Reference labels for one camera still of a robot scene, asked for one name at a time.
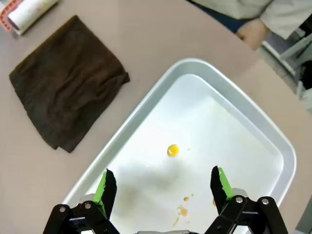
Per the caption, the person's left forearm beige sleeve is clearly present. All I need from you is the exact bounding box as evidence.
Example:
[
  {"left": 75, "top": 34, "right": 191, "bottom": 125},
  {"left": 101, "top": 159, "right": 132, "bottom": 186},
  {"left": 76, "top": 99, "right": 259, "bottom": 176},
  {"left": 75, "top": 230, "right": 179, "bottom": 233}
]
[{"left": 259, "top": 0, "right": 312, "bottom": 34}]

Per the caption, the silver metal tray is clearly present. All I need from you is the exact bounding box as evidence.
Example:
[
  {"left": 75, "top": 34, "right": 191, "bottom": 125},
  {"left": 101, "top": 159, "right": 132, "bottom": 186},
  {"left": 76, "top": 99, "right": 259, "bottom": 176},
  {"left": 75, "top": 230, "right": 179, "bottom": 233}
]
[{"left": 62, "top": 58, "right": 297, "bottom": 234}]

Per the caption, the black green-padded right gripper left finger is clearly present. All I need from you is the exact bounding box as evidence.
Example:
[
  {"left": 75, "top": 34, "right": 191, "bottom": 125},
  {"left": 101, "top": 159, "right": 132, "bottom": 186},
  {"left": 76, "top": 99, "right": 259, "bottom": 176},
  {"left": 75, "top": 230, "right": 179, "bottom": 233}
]
[{"left": 43, "top": 168, "right": 120, "bottom": 234}]

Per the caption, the dark brown cloth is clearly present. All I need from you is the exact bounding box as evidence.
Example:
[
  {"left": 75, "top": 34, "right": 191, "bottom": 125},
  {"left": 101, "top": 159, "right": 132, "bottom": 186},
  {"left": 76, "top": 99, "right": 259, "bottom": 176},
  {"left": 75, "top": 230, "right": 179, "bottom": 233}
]
[{"left": 9, "top": 15, "right": 131, "bottom": 154}]

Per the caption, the person torso in beige jacket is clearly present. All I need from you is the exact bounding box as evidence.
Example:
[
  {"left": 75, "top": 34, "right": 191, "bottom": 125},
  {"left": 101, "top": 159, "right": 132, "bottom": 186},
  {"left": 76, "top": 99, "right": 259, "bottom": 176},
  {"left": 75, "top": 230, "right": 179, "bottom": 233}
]
[{"left": 190, "top": 0, "right": 273, "bottom": 34}]

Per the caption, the person's left hand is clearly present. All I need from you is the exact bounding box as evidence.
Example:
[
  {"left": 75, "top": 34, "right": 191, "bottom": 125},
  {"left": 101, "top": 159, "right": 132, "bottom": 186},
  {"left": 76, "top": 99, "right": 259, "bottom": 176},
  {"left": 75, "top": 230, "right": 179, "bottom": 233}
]
[{"left": 236, "top": 19, "right": 268, "bottom": 51}]

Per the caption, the white folded phone stand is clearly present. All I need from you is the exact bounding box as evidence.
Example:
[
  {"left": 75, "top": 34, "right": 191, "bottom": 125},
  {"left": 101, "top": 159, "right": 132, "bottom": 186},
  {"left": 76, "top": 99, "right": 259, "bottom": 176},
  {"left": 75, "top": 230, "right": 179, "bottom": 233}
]
[{"left": 7, "top": 0, "right": 59, "bottom": 36}]

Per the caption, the yellow liquid drop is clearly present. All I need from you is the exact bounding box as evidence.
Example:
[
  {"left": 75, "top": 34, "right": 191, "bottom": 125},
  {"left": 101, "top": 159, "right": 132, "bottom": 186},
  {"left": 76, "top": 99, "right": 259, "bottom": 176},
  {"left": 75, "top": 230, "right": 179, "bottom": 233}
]
[{"left": 167, "top": 144, "right": 180, "bottom": 158}]

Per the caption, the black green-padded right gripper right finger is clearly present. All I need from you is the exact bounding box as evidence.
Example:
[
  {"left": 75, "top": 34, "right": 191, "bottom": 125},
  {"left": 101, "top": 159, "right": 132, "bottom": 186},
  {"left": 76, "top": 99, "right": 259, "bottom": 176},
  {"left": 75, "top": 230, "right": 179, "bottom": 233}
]
[{"left": 204, "top": 166, "right": 290, "bottom": 234}]

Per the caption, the colourful printed white package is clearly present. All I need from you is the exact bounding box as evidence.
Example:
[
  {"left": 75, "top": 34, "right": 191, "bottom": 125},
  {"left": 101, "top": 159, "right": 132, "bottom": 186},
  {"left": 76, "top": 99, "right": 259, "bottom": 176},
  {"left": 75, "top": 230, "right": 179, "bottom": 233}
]
[{"left": 0, "top": 4, "right": 13, "bottom": 33}]

